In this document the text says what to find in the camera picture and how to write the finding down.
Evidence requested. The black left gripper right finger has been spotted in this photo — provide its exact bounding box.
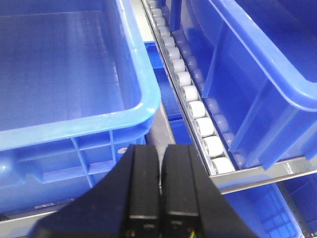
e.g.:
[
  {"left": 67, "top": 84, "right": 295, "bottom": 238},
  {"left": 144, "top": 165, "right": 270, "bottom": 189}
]
[{"left": 162, "top": 144, "right": 257, "bottom": 238}]

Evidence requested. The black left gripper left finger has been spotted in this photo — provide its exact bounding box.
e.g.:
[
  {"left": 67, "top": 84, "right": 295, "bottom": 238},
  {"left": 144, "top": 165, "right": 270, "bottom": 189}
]
[{"left": 31, "top": 144, "right": 160, "bottom": 238}]

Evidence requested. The blue shelf crate left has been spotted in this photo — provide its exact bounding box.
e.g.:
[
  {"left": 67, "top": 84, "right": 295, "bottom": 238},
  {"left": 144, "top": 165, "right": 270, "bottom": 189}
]
[{"left": 0, "top": 0, "right": 160, "bottom": 214}]

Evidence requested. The blue shelf crate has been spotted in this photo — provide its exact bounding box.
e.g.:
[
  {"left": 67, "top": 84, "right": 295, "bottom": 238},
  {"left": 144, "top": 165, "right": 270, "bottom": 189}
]
[
  {"left": 160, "top": 0, "right": 317, "bottom": 169},
  {"left": 0, "top": 0, "right": 160, "bottom": 214}
]

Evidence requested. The blue shelf crate middle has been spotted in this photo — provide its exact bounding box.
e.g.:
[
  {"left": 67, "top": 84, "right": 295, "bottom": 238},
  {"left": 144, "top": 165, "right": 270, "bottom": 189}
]
[{"left": 160, "top": 0, "right": 317, "bottom": 169}]

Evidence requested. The blue lower bin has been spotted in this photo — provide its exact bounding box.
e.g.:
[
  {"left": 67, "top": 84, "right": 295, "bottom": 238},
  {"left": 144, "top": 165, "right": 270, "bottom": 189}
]
[{"left": 145, "top": 42, "right": 303, "bottom": 238}]

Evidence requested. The stainless steel shelf frame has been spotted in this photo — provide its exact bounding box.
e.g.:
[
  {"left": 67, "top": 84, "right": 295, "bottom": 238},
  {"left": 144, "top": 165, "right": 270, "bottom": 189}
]
[{"left": 0, "top": 0, "right": 317, "bottom": 238}]

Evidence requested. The white roller conveyor rail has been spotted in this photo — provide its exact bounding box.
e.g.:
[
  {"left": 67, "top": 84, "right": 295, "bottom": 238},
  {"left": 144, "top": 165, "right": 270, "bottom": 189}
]
[{"left": 141, "top": 0, "right": 236, "bottom": 177}]

